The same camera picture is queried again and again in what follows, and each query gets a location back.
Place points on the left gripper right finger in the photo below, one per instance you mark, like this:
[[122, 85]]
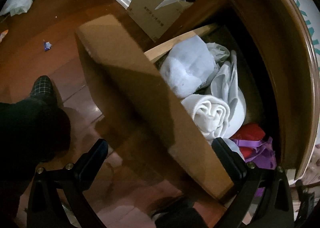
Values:
[[275, 208]]

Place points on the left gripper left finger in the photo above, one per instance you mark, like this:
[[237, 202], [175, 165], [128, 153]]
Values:
[[44, 206]]

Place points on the purple bra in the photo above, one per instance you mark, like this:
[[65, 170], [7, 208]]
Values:
[[260, 152]]

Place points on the red knitted garment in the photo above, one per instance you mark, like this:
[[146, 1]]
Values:
[[248, 139]]

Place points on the white towel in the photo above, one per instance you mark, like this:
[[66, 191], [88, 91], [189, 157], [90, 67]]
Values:
[[210, 114]]

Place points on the wooden drawer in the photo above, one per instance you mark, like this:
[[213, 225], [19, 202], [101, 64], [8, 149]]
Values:
[[143, 116]]

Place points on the large white cloth bundle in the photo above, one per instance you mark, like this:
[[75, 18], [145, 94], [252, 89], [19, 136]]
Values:
[[195, 67]]

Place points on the plaid slipper foot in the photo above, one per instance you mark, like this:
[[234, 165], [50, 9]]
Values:
[[43, 90]]

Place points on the blue wrapper on floor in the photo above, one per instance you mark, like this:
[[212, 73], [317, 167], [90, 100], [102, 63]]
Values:
[[47, 45]]

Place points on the orange blue wrapper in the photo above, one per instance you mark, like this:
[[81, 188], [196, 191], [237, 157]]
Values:
[[3, 34]]

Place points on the white XINCCI shoe box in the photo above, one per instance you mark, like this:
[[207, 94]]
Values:
[[311, 16]]

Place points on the brown cardboard box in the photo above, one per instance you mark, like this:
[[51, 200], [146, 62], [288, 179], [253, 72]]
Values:
[[154, 20]]

